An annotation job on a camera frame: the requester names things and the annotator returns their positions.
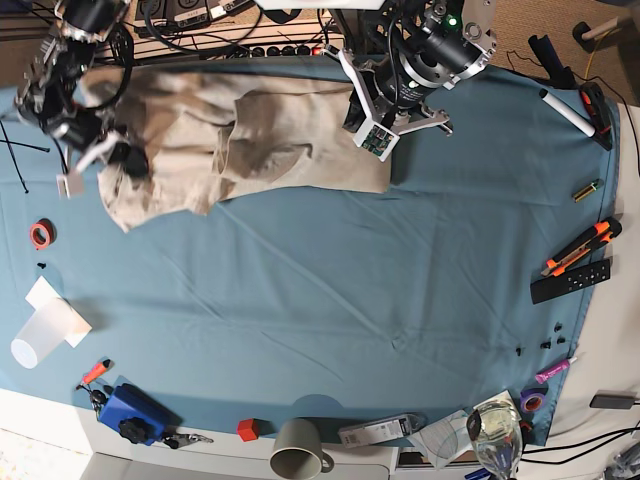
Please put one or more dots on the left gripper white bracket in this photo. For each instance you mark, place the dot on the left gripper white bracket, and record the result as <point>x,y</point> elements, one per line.
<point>375,122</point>

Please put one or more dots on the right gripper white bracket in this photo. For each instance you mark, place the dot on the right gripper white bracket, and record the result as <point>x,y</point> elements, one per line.
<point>92,135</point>

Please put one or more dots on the beige T-shirt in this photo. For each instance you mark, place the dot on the beige T-shirt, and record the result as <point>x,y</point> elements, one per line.
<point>211,137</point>

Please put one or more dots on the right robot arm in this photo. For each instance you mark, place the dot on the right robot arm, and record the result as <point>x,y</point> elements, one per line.
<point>67,54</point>

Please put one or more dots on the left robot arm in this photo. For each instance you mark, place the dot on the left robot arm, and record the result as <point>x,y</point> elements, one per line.
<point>427,45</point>

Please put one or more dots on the red tape roll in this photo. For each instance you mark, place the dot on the red tape roll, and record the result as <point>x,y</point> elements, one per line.
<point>42,234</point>

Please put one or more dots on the white power strip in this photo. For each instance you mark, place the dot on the white power strip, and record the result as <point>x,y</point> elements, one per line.
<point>264,35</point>

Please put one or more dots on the blue tablecloth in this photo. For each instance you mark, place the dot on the blue tablecloth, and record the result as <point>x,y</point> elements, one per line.
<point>316,303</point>

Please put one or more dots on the white paper sheet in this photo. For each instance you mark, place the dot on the white paper sheet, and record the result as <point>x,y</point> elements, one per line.
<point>58,311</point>

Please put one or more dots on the translucent plastic cup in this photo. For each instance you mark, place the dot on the translucent plastic cup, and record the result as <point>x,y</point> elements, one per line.
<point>36,340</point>

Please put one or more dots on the white cylindrical tube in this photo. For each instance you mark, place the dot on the white cylindrical tube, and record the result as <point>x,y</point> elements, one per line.
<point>567,112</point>

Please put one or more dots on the black orange tool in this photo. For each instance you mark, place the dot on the black orange tool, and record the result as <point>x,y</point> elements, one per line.
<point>593,100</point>

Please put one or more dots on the orange marker pen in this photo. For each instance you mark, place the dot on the orange marker pen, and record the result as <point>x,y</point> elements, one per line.
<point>96,371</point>

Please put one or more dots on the black remote control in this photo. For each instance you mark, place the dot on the black remote control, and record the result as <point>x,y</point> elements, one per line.
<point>571,281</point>

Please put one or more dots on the orange utility knife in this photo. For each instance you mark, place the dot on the orange utility knife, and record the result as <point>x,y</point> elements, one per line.
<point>590,240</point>

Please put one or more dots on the blue box with black knob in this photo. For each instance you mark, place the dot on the blue box with black knob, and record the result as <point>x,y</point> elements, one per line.
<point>136,416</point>

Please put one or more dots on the packaged item with barcode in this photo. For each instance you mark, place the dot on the packaged item with barcode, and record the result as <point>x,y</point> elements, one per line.
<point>381,431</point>

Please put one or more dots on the purple glue tube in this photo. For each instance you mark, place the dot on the purple glue tube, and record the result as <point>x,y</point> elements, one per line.
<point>555,370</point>

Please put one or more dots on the purple tape roll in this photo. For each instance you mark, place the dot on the purple tape roll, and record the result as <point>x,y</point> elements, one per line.
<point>532,400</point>

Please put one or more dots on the keys with carabiner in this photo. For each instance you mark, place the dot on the keys with carabiner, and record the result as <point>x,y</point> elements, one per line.
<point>179,440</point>

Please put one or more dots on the wine glass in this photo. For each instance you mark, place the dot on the wine glass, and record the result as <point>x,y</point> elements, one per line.
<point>496,438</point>

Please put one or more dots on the red cube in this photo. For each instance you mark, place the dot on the red cube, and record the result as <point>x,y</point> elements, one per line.
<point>248,430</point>

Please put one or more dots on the grey ceramic mug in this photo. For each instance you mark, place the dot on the grey ceramic mug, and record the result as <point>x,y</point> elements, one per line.
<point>298,452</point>

